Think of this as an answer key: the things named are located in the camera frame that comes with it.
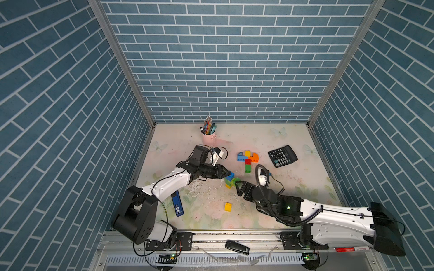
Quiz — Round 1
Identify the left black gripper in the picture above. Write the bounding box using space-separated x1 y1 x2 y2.
197 164 231 180

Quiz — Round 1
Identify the long green lego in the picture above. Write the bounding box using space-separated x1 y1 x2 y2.
224 178 233 186

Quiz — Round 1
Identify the long light blue lego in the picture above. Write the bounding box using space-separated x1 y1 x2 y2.
237 156 249 162

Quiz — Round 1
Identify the yellow lego bottom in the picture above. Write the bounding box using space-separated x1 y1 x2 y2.
224 202 232 212

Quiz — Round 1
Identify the long lime lego brick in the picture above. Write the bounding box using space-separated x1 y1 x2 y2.
232 177 241 185

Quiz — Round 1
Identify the long orange lego brick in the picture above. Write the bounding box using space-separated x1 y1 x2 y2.
249 157 259 163

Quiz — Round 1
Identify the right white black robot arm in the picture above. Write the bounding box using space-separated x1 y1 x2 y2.
235 181 406 256

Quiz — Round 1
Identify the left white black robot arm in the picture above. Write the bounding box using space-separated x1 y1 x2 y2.
111 145 231 249

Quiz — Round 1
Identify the pink pen cup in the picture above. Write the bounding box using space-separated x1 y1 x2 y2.
202 133 217 147

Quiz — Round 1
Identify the blue black usb device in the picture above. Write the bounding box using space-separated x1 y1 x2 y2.
171 190 184 217

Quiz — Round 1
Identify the black calculator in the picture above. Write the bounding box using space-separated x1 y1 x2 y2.
268 145 298 168

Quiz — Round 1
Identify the red marker pen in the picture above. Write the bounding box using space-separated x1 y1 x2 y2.
335 246 370 253

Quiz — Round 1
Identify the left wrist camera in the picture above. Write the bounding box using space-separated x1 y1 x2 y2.
211 146 228 160

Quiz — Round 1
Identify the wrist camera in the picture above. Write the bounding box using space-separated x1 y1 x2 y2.
211 146 228 160
257 169 270 186

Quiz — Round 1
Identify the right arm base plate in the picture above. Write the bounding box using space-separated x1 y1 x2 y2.
279 231 328 250

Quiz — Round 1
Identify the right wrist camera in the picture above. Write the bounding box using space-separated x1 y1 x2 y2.
257 169 270 186

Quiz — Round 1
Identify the black remote on rail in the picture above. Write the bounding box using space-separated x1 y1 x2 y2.
225 240 250 255

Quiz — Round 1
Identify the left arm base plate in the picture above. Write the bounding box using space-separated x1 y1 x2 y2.
145 232 193 252

